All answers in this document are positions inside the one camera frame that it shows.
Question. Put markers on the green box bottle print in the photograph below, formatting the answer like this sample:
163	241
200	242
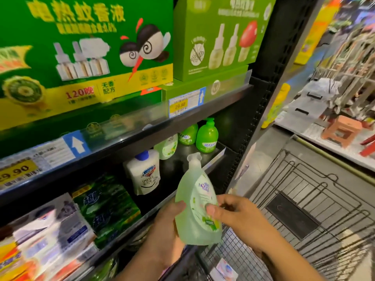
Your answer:
193	20

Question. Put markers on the pile of white packaged goods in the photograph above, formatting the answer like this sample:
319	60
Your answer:
304	114

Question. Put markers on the orange plastic stool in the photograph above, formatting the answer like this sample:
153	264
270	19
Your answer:
343	125

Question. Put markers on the bright green hand sanitizer bottle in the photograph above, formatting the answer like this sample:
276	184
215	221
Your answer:
207	139
187	136

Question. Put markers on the person's right hand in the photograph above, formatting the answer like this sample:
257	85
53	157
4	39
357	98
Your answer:
246	222

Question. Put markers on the stack of yellow soap boxes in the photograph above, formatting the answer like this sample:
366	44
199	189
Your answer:
10	260

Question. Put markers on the pale green hand sanitizer bottle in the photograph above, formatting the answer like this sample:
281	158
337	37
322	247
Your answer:
167	148

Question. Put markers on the stack of white purple soap boxes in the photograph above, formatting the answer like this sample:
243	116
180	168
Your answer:
53	237

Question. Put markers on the stack of green soap boxes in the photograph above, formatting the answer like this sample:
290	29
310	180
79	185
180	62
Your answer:
108	210

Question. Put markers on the white blue price tag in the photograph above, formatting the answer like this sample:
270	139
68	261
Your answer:
186	102
41	161

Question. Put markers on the green yellow cartoon box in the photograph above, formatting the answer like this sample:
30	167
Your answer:
76	20

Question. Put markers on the person's left hand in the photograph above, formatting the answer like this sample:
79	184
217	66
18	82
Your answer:
164	234

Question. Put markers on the white pink cart label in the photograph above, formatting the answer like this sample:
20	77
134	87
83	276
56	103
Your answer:
224	270

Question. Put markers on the white hand sanitizer bottle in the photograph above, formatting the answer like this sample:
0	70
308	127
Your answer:
143	175

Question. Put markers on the yellow plastic pack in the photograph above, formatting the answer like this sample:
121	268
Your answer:
313	32
275	105

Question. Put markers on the red plastic stool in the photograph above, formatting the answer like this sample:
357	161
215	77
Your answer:
368	146

